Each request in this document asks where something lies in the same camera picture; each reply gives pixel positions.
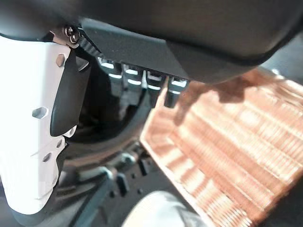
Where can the brown wicker laundry basket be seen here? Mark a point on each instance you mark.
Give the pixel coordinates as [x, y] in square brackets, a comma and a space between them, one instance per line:
[232, 146]

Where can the grey front-load washing machine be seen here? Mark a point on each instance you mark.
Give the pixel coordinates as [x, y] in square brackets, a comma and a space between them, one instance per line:
[106, 132]

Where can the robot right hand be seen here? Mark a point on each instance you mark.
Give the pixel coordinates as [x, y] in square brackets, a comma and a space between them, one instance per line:
[189, 35]

